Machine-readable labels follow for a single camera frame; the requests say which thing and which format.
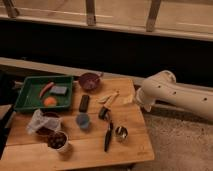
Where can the yellow banana peel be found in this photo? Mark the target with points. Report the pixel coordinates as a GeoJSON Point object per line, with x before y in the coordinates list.
{"type": "Point", "coordinates": [108, 99]}

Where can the white paper cup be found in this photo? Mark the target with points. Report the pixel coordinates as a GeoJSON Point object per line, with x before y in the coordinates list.
{"type": "Point", "coordinates": [64, 148]}

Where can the green plastic tray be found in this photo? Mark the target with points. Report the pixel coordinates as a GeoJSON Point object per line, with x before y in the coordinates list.
{"type": "Point", "coordinates": [46, 93]}

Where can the small metal cup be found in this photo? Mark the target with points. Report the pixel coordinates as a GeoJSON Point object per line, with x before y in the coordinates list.
{"type": "Point", "coordinates": [121, 133]}

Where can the blue sponge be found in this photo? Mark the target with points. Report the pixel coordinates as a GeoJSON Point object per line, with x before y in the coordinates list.
{"type": "Point", "coordinates": [58, 90]}

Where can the crumpled plastic bag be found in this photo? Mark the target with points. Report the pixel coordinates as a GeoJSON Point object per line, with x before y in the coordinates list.
{"type": "Point", "coordinates": [34, 123]}

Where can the orange fruit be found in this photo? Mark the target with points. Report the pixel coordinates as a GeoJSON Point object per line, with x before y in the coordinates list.
{"type": "Point", "coordinates": [50, 101]}

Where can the blue plastic cup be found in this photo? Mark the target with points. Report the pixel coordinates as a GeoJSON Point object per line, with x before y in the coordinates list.
{"type": "Point", "coordinates": [83, 121]}

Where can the dark grapes bunch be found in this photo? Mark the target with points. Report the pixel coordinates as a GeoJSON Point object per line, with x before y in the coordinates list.
{"type": "Point", "coordinates": [56, 140]}

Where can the dark brown bowl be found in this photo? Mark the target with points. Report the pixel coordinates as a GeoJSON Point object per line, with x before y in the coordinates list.
{"type": "Point", "coordinates": [50, 122]}

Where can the red sausage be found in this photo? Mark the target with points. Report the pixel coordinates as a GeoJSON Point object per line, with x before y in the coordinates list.
{"type": "Point", "coordinates": [45, 88]}

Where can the black rectangular block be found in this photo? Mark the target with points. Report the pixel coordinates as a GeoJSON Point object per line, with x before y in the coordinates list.
{"type": "Point", "coordinates": [84, 103]}

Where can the wooden table board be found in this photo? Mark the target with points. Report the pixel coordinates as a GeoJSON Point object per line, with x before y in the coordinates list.
{"type": "Point", "coordinates": [24, 152]}

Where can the purple bowl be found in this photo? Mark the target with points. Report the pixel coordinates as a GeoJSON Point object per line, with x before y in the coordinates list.
{"type": "Point", "coordinates": [89, 81]}

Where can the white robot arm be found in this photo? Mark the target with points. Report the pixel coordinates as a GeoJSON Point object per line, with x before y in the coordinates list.
{"type": "Point", "coordinates": [162, 86]}

